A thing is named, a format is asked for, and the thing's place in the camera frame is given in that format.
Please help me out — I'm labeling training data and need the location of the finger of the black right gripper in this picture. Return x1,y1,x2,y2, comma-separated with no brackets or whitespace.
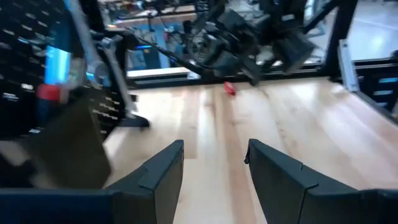
270,30,315,74
241,55,262,86

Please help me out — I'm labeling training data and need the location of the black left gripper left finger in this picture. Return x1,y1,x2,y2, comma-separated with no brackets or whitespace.
0,139,184,224

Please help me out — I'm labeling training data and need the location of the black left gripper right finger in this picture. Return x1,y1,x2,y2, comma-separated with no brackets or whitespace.
244,139,398,224

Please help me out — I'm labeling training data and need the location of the light wood desk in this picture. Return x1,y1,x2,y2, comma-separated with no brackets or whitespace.
107,4,200,30

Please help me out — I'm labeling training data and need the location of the black cabinet with blue labels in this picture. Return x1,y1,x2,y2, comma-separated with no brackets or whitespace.
360,74,398,113

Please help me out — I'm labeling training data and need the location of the black metal pegboard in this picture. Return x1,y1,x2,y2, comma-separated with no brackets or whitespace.
0,0,150,139

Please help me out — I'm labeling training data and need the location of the red handled tool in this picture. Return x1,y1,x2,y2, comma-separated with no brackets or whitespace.
224,82,237,96

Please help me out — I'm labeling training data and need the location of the black aluminium table frame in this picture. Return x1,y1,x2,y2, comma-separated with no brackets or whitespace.
126,0,398,125

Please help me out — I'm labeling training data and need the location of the silver aluminium post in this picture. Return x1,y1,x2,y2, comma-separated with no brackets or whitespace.
337,39,360,93

